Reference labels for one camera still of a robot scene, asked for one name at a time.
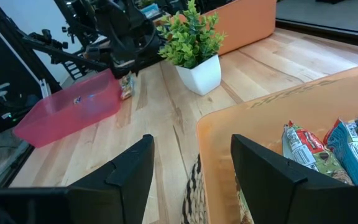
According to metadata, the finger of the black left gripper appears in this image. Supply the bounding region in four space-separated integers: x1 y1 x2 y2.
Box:
112 63 126 79
131 60 143 77

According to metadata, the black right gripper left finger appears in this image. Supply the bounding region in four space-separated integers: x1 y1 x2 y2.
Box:
0 133 155 224

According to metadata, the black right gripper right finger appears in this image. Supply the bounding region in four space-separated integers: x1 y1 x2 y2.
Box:
230 133 358 224

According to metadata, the orange yellow wrapper granola bar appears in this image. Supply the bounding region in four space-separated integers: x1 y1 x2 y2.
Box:
118 71 136 101

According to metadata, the green red wrapper granola bar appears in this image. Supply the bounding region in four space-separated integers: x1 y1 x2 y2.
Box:
281 120 354 187

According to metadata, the light blue red granola bar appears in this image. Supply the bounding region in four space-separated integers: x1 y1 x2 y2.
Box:
323 118 358 187

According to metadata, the artificial green plant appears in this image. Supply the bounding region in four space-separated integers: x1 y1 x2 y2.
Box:
156 0 227 70

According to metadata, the white plant pot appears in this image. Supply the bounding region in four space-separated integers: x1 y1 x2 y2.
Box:
175 54 223 96

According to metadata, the pink plastic bin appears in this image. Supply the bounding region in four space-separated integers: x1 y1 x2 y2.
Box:
12 68 122 149

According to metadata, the woven round mat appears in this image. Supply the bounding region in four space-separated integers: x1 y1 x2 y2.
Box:
180 154 255 224

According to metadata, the translucent orange plastic bin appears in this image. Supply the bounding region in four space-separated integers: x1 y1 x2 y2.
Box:
196 60 358 224

